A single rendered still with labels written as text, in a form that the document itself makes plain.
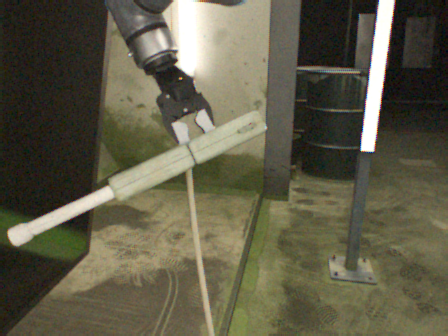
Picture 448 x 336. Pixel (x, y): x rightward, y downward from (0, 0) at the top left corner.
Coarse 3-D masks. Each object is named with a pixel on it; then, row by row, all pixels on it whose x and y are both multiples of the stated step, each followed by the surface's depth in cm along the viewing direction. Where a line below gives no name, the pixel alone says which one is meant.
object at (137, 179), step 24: (240, 120) 67; (192, 144) 65; (216, 144) 66; (144, 168) 63; (168, 168) 64; (96, 192) 62; (120, 192) 62; (48, 216) 60; (72, 216) 61; (24, 240) 59
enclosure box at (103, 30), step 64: (0, 0) 86; (64, 0) 83; (0, 64) 91; (64, 64) 88; (0, 128) 96; (64, 128) 93; (0, 192) 102; (64, 192) 98; (0, 256) 94; (64, 256) 99; (0, 320) 76
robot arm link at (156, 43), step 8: (152, 32) 66; (160, 32) 66; (168, 32) 68; (136, 40) 66; (144, 40) 66; (152, 40) 66; (160, 40) 66; (168, 40) 67; (128, 48) 69; (136, 48) 67; (144, 48) 66; (152, 48) 66; (160, 48) 66; (168, 48) 67; (176, 48) 69; (136, 56) 68; (144, 56) 67; (152, 56) 66; (160, 56) 67; (136, 64) 69; (144, 64) 69
